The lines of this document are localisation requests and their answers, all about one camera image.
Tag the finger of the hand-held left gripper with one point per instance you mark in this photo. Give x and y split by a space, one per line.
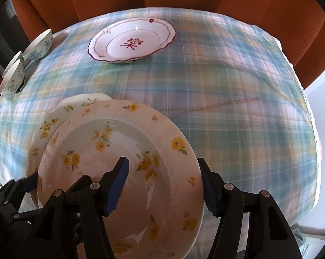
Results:
80 183
30 183

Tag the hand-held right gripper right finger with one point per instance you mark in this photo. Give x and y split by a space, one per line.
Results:
207 191

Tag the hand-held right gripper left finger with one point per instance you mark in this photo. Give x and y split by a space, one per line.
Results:
118 186

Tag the yellow floral plate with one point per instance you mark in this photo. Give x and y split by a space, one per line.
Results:
151 145
51 124

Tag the plaid tablecloth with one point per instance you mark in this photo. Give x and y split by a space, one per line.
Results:
219 113

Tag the blue floral bowl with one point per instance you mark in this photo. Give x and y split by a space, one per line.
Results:
14 83
15 59
38 45

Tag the pale green object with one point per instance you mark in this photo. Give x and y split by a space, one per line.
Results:
300 234

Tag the red floral scalloped plate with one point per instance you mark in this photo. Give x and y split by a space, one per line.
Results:
116 36

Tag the dark window frame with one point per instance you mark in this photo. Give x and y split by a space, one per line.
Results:
6 27

